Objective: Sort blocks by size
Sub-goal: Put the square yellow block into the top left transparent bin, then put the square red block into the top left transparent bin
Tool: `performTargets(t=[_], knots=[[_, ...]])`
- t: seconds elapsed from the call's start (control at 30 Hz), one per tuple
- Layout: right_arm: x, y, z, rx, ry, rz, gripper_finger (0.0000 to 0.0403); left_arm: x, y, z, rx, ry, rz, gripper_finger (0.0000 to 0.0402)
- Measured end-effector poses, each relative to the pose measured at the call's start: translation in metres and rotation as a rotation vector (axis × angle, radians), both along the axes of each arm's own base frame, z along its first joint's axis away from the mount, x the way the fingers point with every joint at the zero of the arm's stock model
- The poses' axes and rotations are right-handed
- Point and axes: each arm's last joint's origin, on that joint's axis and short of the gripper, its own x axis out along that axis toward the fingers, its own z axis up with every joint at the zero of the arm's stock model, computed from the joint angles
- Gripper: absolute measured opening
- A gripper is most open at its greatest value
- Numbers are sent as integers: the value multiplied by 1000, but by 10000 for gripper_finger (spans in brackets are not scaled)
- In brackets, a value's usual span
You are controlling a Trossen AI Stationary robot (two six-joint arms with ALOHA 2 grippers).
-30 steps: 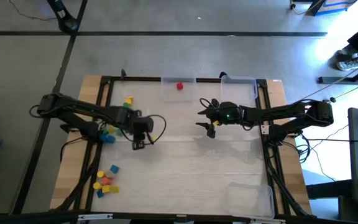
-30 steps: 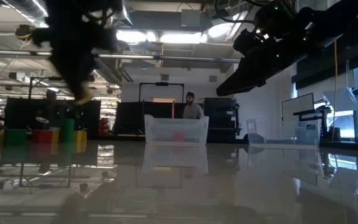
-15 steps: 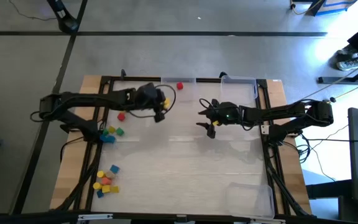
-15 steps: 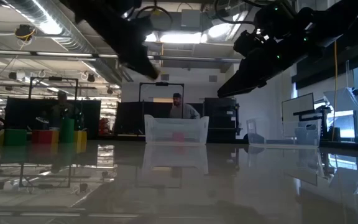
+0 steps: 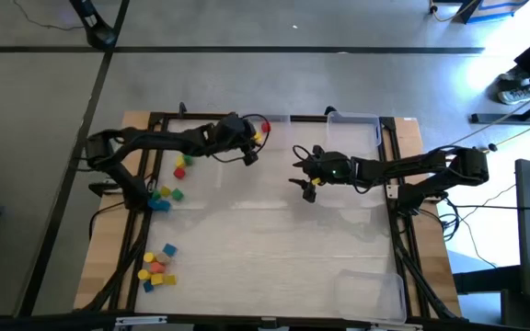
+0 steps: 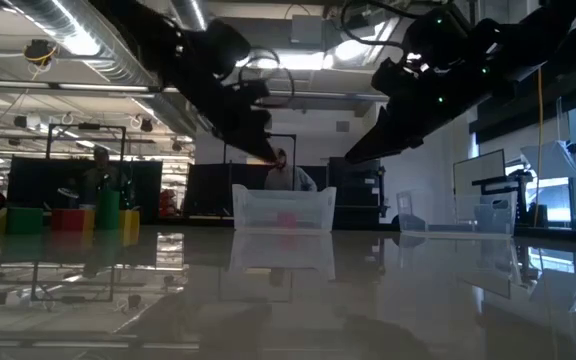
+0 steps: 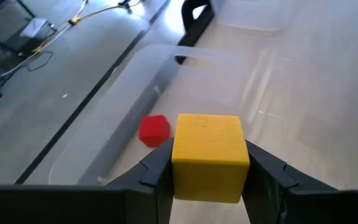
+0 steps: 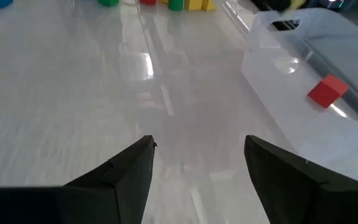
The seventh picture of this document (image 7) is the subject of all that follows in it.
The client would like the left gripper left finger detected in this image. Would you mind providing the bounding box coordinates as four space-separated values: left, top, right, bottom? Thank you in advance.
106 138 175 224

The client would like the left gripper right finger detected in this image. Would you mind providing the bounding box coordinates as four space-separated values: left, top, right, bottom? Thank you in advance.
242 139 301 224

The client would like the red cube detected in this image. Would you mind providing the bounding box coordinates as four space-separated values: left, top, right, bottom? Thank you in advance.
138 114 172 148

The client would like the yellow cube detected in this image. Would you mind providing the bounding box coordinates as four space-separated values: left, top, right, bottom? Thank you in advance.
170 113 251 204

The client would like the glossy white table sheet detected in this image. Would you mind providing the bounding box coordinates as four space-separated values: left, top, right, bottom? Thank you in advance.
104 0 358 224

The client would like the black clamp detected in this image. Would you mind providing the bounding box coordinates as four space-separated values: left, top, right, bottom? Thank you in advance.
181 0 214 32

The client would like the white box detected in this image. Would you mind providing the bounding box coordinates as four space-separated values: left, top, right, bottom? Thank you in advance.
19 17 48 39

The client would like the black aluminium table frame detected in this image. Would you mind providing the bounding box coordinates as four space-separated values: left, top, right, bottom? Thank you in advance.
76 12 216 187

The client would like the yellow floor cable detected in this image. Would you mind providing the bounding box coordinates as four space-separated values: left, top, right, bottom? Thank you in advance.
0 0 142 78

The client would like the black floor stand frame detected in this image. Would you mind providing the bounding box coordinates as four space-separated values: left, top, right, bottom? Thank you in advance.
0 0 55 63

